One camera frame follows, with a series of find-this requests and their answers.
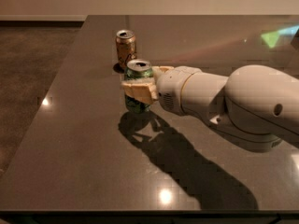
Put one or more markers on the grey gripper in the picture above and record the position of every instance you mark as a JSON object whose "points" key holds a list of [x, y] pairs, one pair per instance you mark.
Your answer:
{"points": [[169, 88]]}

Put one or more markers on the gold soda can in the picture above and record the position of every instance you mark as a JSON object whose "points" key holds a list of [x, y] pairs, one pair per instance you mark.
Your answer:
{"points": [[126, 47]]}

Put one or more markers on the green soda can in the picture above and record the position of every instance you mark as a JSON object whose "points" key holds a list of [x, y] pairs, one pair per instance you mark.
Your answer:
{"points": [[137, 85]]}

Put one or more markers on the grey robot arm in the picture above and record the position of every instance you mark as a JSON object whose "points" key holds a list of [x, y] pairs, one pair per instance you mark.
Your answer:
{"points": [[256, 107]]}

